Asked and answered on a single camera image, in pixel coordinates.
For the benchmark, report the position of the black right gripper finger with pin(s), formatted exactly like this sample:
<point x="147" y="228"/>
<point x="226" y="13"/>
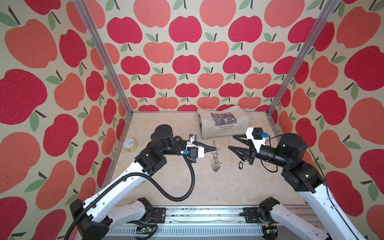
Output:
<point x="242" y="139"/>
<point x="242" y="153"/>

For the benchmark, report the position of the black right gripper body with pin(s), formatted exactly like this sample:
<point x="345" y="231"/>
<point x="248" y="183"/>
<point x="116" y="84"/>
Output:
<point x="252" y="154"/>

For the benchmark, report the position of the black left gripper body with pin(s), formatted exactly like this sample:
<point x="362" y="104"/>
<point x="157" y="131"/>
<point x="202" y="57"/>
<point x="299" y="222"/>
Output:
<point x="191" y="142"/>

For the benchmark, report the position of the key with black tag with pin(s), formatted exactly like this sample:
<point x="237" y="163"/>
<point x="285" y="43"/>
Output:
<point x="240" y="165"/>

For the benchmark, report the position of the metal key organizer plate with rings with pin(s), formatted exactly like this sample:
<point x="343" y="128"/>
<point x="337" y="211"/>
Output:
<point x="216" y="163"/>

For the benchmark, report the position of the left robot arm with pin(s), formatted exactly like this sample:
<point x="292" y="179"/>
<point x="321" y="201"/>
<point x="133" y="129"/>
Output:
<point x="94" y="216"/>

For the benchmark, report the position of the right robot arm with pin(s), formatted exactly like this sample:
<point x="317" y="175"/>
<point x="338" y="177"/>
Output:
<point x="305" y="179"/>

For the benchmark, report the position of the beige canvas tote bag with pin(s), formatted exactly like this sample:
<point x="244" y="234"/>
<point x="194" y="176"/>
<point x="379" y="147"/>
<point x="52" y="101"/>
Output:
<point x="228" y="122"/>

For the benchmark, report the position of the yellow tin can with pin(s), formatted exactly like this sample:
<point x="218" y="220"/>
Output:
<point x="130" y="145"/>

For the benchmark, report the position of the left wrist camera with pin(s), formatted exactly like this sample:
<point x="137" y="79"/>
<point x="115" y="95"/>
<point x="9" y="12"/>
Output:
<point x="190" y="149"/>

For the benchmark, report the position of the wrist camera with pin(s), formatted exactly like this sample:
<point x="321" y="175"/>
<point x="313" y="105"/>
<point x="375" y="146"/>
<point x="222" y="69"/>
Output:
<point x="257" y="136"/>
<point x="190" y="149"/>

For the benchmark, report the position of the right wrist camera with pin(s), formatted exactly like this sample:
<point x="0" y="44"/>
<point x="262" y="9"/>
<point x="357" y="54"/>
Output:
<point x="257" y="136"/>

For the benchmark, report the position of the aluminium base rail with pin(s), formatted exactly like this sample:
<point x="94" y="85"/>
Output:
<point x="205" y="215"/>

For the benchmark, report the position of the perforated cable tray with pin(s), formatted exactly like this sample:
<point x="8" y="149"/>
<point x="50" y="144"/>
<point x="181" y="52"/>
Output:
<point x="176" y="231"/>

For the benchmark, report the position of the aluminium corner post right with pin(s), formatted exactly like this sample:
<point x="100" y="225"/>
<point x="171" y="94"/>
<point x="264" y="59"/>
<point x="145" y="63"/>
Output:
<point x="328" y="9"/>

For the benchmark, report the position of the aluminium corner post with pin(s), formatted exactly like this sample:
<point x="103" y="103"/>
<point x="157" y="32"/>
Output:
<point x="90" y="24"/>
<point x="328" y="9"/>

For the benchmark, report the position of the aluminium corner post left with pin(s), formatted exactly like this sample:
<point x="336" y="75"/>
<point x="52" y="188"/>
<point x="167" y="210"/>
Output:
<point x="90" y="24"/>

